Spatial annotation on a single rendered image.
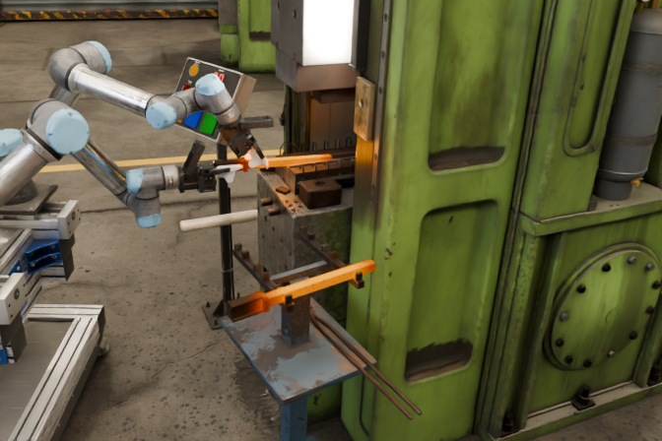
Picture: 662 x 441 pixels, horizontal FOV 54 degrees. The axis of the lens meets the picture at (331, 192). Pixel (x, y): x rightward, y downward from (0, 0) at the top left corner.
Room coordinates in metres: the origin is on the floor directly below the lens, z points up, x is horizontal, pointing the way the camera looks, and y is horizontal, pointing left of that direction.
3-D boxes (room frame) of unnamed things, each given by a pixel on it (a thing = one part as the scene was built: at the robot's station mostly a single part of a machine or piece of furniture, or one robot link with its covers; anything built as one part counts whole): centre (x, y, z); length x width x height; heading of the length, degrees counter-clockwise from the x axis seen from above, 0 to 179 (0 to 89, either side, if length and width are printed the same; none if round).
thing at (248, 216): (2.32, 0.39, 0.62); 0.44 x 0.05 x 0.05; 114
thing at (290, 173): (2.13, -0.03, 0.96); 0.42 x 0.20 x 0.09; 114
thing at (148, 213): (1.84, 0.59, 0.90); 0.11 x 0.08 x 0.11; 41
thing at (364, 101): (1.81, -0.09, 1.27); 0.09 x 0.02 x 0.17; 24
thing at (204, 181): (1.89, 0.44, 0.99); 0.12 x 0.08 x 0.09; 115
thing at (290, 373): (1.50, 0.09, 0.67); 0.40 x 0.30 x 0.02; 33
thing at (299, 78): (2.13, -0.03, 1.32); 0.42 x 0.20 x 0.10; 114
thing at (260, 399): (2.03, 0.21, 0.01); 0.58 x 0.39 x 0.01; 24
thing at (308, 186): (1.91, 0.03, 0.95); 0.12 x 0.08 x 0.06; 114
